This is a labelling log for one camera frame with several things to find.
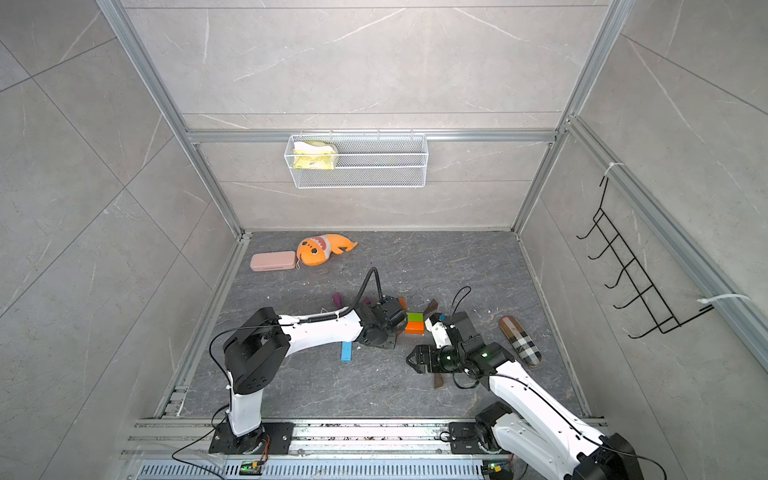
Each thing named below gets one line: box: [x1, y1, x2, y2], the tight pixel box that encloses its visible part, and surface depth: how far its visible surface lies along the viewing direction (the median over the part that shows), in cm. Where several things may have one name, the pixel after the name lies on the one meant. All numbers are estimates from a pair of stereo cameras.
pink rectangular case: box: [250, 251, 296, 272], surface depth 110 cm
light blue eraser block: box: [341, 341, 353, 362], surface depth 88 cm
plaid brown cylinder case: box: [500, 316, 542, 366], surface depth 90 cm
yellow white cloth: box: [293, 140, 336, 170], surface depth 88 cm
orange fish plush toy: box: [297, 234, 359, 267], surface depth 108 cm
